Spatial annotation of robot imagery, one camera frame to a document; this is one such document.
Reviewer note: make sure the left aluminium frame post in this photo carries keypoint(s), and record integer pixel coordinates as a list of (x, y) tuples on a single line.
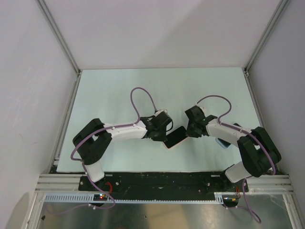
[(57, 34)]

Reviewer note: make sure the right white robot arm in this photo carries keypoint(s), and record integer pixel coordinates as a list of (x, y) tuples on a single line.
[(257, 150)]

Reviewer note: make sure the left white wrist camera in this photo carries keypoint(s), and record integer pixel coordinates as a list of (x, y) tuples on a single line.
[(159, 111)]

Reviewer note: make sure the aluminium front frame rail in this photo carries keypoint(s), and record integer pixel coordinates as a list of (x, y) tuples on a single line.
[(68, 183)]

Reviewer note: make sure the blue cased smartphone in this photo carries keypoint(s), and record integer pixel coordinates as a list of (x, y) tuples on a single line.
[(222, 143)]

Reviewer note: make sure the black smartphone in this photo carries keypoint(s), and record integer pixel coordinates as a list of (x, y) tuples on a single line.
[(175, 137)]

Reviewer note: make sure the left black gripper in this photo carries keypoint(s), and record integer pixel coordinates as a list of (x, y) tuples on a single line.
[(163, 138)]

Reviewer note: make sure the pink phone case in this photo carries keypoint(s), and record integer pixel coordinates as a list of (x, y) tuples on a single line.
[(174, 145)]

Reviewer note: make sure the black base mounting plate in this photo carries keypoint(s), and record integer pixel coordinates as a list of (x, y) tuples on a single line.
[(163, 186)]

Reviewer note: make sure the aluminium frame post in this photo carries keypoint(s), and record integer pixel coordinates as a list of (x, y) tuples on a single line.
[(274, 20), (57, 34)]

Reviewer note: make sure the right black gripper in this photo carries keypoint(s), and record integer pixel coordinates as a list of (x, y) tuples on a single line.
[(190, 134)]

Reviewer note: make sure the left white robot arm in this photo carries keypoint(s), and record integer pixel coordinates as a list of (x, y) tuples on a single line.
[(93, 140)]

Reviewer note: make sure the right aluminium frame post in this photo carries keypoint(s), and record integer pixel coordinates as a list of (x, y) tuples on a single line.
[(274, 20)]

